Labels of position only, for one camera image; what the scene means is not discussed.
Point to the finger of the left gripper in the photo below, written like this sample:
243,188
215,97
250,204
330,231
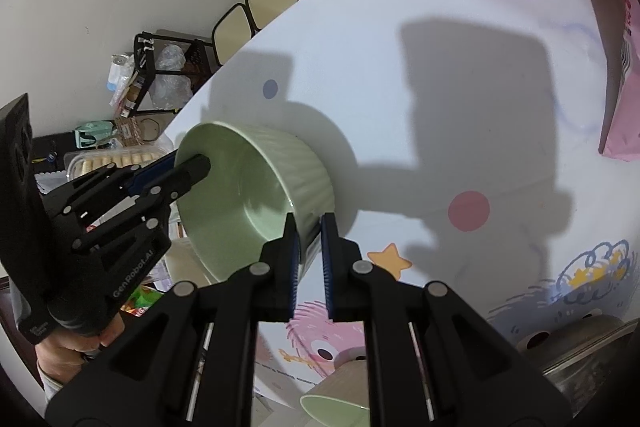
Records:
92,196
137,177

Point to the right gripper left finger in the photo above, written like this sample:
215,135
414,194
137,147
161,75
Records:
189,360

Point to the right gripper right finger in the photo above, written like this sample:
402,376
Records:
431,359

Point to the cream ceramic bowl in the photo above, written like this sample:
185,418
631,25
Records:
348,383

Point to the large green ceramic bowl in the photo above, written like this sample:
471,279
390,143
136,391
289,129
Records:
256,177

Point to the large steel bowl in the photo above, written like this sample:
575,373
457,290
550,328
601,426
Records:
578,357

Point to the small green ceramic bowl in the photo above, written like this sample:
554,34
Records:
332,412

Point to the grey sleeve forearm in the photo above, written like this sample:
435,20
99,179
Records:
50,385

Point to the left hand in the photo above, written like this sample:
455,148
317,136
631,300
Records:
61,355

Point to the biscuit box white label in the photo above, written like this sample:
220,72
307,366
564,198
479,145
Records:
86,162

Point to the green chip bag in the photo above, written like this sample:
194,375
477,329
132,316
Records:
142,299

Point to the cartoon monster tablecloth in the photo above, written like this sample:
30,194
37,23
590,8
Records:
464,137

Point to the pink snack bag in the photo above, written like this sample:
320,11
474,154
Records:
620,138

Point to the black wire shelf rack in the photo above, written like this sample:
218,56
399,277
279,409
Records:
167,56

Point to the black frame chair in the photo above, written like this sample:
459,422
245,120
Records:
242,22

